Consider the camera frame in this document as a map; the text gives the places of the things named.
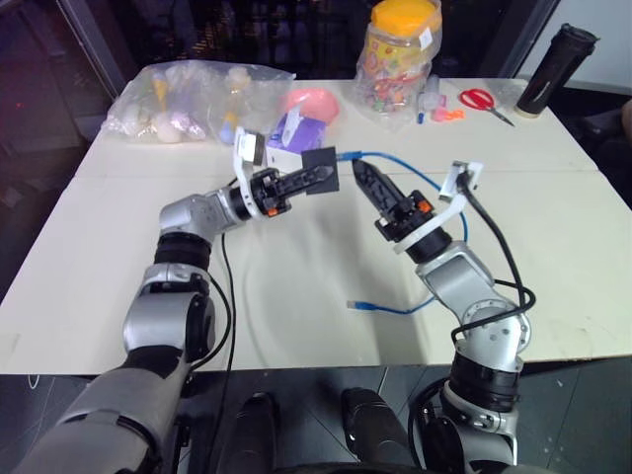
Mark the black insulated bottle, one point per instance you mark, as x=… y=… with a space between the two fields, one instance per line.
x=555 y=69

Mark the pink orange small toy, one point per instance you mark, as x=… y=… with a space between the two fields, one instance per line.
x=447 y=115

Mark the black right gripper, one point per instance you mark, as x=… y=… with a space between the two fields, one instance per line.
x=412 y=214

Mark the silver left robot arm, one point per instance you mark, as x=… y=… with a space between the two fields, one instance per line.
x=163 y=316

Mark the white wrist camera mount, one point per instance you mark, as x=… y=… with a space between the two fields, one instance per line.
x=245 y=148
x=456 y=175

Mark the clear plastic bag of toys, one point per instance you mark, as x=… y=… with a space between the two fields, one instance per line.
x=192 y=99

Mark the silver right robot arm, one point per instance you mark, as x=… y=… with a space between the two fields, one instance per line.
x=464 y=276

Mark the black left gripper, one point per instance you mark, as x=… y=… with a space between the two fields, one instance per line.
x=269 y=193

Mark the purple packet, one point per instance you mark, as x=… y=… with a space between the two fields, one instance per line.
x=301 y=133

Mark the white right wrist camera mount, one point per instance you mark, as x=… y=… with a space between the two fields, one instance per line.
x=456 y=175

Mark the pink plastic bowl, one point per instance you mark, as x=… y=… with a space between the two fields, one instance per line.
x=316 y=102

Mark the blue-capped marker pen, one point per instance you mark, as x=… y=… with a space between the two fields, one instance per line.
x=422 y=111

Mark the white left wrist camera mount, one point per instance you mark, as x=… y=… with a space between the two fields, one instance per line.
x=245 y=148

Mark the small black box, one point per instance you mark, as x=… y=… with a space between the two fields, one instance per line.
x=323 y=157

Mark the dark rounded shape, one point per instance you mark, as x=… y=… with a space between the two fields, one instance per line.
x=254 y=434
x=370 y=429

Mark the yellow-lidded candy jar in bag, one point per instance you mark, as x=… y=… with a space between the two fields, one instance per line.
x=397 y=59

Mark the small white box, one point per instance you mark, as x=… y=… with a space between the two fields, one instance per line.
x=284 y=157

